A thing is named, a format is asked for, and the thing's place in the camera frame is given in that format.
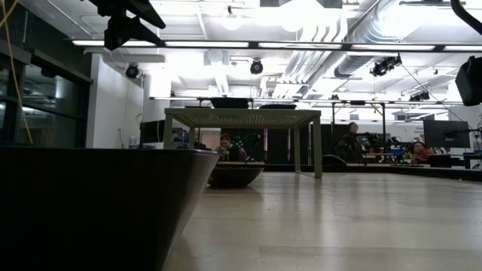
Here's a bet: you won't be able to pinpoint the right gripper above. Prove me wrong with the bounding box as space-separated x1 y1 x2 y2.
454 55 482 107

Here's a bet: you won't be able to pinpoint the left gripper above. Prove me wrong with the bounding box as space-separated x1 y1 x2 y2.
88 0 166 51

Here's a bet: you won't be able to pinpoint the black glossy deep bowl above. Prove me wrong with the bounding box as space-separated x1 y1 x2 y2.
209 97 251 110

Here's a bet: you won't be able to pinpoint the black round glossy bowl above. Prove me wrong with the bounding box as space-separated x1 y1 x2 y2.
259 104 298 111

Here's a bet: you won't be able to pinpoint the black ceiling light cluster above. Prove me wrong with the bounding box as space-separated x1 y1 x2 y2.
409 90 431 102
371 53 403 77

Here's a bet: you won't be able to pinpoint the black computer monitor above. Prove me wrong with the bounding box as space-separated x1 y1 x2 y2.
423 119 471 149
139 119 166 145

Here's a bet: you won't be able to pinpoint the overhead LED light bar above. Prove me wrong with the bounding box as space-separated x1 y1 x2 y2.
71 39 482 53

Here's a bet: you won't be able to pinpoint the black desk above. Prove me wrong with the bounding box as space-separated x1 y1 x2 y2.
429 152 482 169

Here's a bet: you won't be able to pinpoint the person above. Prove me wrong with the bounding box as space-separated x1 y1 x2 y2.
336 121 366 163
410 141 435 163
216 133 249 163

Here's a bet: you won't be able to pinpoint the black framed glass partition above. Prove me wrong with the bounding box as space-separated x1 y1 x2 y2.
0 0 94 148

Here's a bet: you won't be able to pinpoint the mint green perforated shelf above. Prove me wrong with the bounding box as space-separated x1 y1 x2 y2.
163 108 324 178

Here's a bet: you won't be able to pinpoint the black rounded chair back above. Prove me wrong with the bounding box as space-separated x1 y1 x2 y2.
322 154 348 166

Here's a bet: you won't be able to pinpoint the black oval bowl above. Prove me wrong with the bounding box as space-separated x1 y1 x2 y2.
208 165 265 189

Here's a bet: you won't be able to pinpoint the black square bowl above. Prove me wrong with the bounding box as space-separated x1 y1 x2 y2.
0 145 220 271

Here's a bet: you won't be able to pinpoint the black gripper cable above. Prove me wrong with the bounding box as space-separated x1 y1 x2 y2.
450 0 482 37

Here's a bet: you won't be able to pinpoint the black overhead frame beam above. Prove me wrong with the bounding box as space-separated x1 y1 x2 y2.
149 96 482 107

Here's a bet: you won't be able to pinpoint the black background frame posts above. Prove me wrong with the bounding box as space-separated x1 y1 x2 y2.
330 101 388 163

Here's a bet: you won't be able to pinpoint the silver ventilation duct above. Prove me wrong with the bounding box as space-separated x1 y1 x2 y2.
333 0 400 79

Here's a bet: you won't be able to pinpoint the yellow cable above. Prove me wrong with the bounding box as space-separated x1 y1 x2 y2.
0 0 35 146

